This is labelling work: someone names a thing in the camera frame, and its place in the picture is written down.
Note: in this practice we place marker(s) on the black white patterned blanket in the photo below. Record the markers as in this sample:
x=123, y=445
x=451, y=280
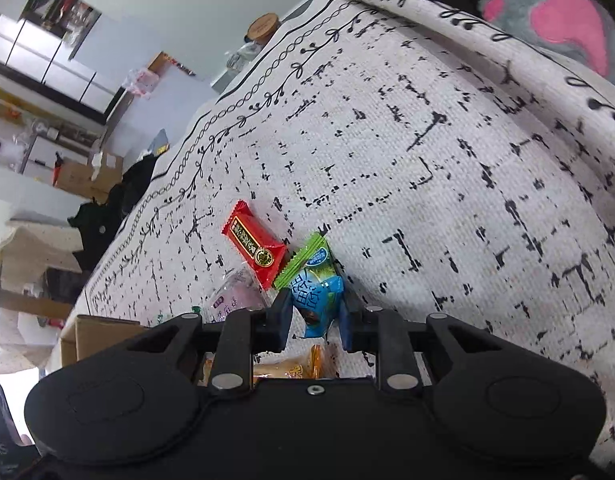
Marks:
x=437, y=185

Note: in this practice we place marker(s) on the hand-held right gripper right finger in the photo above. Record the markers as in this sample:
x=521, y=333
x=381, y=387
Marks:
x=345, y=325

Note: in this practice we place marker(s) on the black clothes pile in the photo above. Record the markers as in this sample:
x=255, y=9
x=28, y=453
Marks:
x=94, y=232

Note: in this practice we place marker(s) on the shrink-wrapped water bottle pack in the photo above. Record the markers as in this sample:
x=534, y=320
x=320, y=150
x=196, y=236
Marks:
x=142, y=82

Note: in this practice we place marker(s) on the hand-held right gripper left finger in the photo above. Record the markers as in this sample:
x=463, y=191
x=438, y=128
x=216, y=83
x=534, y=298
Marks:
x=282, y=320

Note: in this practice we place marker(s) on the purple snack packet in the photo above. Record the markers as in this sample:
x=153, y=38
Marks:
x=232, y=297

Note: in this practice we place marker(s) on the brown cardboard box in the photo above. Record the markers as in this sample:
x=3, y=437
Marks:
x=97, y=335

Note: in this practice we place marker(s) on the clear plastic bag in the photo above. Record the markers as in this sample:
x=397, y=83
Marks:
x=242, y=56

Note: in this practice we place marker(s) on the red snack packet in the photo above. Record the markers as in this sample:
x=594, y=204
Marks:
x=252, y=245

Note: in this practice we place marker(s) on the wooden side table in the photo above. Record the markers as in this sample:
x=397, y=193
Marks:
x=27, y=305

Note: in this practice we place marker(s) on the row of kitchen counter bottles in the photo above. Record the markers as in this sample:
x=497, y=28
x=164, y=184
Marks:
x=62, y=10

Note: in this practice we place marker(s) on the orange snack packet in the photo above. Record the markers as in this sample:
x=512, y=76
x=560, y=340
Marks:
x=287, y=370

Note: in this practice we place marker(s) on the blue green snack packet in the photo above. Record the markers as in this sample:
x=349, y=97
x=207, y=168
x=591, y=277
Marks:
x=317, y=305

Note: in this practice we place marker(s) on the cardboard box with white paper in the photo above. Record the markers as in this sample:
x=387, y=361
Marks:
x=87, y=175

